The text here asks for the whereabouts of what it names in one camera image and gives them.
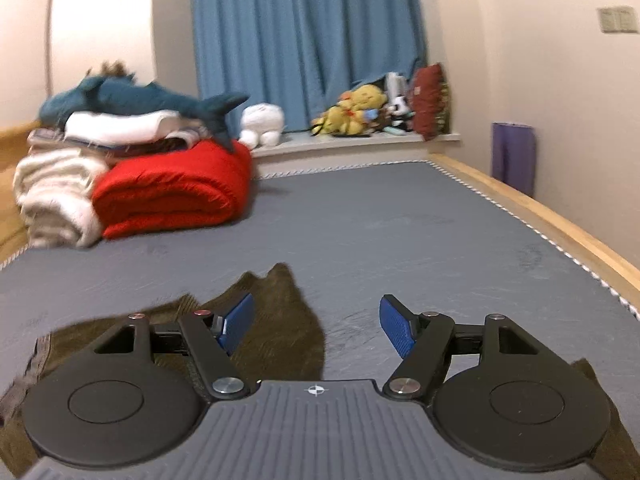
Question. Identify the black and white toy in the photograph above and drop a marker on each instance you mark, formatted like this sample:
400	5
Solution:
399	102

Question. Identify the white plush toy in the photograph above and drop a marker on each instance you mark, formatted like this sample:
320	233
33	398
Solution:
261	122

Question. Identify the purple box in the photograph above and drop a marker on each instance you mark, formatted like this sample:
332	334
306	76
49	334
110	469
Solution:
514	157

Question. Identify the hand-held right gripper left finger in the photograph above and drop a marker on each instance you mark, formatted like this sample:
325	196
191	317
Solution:
235	322

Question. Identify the brown furry plush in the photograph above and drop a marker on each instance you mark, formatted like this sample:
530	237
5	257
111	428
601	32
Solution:
115	69

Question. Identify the blue shark plush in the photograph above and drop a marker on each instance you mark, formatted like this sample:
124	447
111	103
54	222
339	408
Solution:
135	97

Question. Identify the red folded blanket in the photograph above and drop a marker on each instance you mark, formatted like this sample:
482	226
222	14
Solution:
170	190

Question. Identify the dark olive pants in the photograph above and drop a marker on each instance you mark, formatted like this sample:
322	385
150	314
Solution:
280	320

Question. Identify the red box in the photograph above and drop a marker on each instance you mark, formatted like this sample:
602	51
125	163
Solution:
427	102

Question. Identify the white fluffy blanket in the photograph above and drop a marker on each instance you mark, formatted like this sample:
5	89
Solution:
50	190

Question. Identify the yellow plush toy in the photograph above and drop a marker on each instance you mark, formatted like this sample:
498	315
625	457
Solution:
352	110

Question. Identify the striped folded cloth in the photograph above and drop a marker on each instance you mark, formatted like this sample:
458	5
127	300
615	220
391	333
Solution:
165	142

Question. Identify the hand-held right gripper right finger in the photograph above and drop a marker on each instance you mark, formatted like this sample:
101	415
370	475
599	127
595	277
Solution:
395	325

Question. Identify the blue curtain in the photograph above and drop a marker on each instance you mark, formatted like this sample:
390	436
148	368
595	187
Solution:
300	40

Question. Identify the white folded towel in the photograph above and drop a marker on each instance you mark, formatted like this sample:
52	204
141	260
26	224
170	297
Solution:
120	125

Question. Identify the wall switch plate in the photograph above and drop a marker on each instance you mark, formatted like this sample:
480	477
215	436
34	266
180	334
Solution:
617	19

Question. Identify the grey bed mattress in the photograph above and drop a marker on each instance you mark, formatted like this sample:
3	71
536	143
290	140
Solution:
400	235

